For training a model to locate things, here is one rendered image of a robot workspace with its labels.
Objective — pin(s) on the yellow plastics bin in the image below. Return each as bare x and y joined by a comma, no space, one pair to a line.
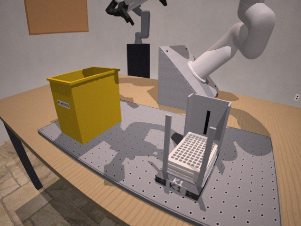
87,101

